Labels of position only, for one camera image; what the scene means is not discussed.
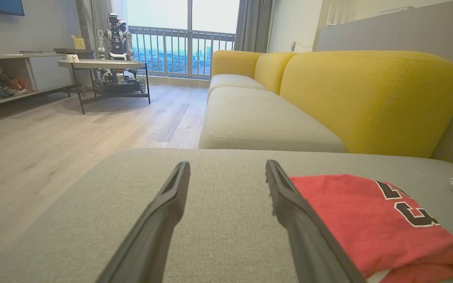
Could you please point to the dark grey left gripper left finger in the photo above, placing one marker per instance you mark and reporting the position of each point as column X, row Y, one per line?
column 151, row 236

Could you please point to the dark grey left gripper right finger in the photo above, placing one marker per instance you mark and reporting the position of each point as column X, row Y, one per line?
column 309, row 243

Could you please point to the red jersey with number print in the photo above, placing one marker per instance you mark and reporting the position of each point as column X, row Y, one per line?
column 360, row 224

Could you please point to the grey fabric sofa ottoman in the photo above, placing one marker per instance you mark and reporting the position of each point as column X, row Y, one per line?
column 218, row 184

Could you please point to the large beige sofa seat cushion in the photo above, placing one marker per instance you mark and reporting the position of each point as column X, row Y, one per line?
column 258, row 122

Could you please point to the large yellow sofa back cushion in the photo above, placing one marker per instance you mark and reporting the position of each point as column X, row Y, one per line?
column 372, row 102

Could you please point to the small beige sofa seat cushion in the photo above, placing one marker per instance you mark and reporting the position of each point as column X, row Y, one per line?
column 232, row 81

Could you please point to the narrow yellow sofa back cushion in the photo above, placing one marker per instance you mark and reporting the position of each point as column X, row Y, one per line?
column 271, row 72

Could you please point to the yellow sofa corner back cushion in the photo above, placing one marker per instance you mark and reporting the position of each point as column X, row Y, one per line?
column 234, row 63

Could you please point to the small white cup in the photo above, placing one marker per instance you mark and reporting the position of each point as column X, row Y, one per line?
column 72, row 58

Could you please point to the white tv cabinet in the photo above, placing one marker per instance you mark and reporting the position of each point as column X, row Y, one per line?
column 45, row 70

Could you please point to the white and black wheeled robot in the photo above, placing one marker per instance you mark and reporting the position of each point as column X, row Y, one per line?
column 117, row 39

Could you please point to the dark wooden side shelf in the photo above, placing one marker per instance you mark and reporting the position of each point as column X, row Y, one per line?
column 75, row 50

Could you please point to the yellow watering can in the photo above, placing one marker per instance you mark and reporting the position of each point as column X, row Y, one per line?
column 78, row 42

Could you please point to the clutter pile in cabinet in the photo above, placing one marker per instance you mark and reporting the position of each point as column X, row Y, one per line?
column 2, row 83

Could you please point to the grey window curtain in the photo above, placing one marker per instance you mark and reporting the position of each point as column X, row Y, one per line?
column 253, row 25

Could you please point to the metal frame coffee table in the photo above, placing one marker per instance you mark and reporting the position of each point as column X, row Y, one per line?
column 102, row 64

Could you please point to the wall power socket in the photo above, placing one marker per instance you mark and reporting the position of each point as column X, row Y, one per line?
column 293, row 45

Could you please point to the white wall rack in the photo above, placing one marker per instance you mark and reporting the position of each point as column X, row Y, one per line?
column 338, row 15

